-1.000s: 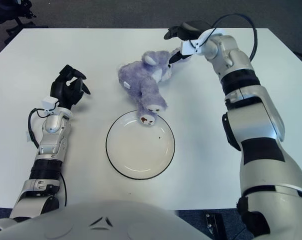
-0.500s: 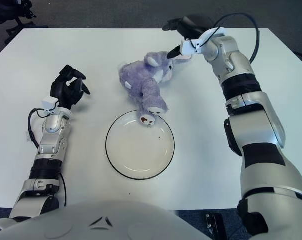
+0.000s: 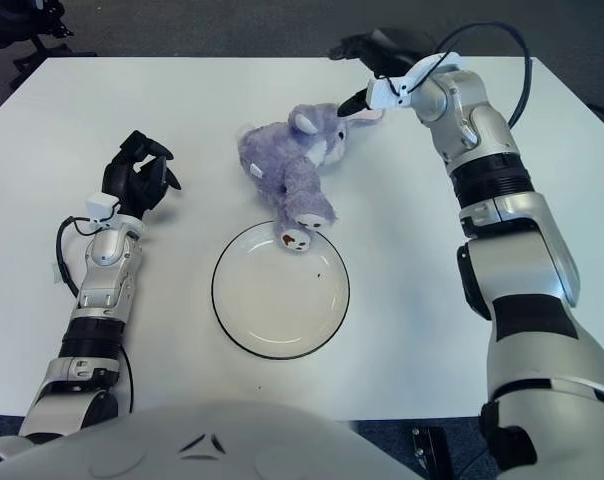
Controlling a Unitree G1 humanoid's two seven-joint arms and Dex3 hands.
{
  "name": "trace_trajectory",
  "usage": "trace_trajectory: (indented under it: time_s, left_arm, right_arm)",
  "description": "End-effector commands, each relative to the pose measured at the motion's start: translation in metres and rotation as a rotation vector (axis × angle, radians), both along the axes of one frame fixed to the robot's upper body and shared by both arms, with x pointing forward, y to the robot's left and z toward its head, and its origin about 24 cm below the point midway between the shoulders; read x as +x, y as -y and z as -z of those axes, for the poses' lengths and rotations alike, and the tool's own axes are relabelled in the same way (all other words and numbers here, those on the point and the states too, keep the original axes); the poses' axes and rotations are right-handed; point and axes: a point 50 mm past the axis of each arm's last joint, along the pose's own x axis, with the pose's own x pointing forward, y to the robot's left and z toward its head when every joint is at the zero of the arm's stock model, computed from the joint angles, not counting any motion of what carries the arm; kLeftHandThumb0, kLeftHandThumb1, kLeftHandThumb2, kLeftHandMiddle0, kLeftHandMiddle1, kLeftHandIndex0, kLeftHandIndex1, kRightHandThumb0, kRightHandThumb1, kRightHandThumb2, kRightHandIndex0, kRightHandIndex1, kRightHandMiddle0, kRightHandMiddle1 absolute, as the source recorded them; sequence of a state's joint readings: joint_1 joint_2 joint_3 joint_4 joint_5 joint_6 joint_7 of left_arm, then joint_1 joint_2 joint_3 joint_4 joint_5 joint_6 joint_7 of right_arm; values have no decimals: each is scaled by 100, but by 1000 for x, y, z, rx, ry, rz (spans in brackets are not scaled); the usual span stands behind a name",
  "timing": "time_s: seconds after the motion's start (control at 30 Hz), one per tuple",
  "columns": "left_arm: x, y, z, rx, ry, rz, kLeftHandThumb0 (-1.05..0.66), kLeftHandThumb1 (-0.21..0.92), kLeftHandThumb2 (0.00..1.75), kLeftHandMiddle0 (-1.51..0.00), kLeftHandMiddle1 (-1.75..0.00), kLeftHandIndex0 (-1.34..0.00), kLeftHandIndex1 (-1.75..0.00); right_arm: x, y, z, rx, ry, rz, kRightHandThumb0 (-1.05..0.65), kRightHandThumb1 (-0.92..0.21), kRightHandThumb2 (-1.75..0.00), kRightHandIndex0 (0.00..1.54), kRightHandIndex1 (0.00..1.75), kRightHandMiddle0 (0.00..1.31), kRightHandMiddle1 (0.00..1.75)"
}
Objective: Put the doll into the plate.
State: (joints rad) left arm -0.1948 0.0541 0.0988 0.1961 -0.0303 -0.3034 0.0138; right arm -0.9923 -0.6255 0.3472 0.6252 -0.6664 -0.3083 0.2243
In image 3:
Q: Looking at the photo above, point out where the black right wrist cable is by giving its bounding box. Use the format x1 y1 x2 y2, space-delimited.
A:
434 20 533 126

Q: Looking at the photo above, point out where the black bracket under table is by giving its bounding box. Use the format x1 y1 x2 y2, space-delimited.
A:
410 425 456 480

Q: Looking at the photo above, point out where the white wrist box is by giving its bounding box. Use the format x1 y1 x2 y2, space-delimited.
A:
86 194 119 224
366 74 414 111

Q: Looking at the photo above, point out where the white plate with black rim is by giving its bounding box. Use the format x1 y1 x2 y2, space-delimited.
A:
210 220 352 360

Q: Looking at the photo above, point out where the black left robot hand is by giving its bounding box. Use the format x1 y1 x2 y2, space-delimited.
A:
101 129 183 221

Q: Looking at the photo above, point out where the thin black elbow cable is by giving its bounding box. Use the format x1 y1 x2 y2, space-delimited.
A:
117 344 135 416

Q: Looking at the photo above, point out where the purple plush bunny doll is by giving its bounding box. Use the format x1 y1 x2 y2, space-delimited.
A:
236 102 386 254

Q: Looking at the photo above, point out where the black office chair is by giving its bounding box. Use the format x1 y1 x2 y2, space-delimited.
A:
0 0 98 76

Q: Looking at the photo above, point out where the grey robot torso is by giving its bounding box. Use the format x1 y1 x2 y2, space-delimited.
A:
0 397 423 480

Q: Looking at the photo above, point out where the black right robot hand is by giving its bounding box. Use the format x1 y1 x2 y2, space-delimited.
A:
329 29 423 119

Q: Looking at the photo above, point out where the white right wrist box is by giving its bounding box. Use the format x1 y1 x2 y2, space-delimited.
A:
366 74 414 111

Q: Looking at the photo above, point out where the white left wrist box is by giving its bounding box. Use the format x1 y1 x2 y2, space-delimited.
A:
86 194 119 224

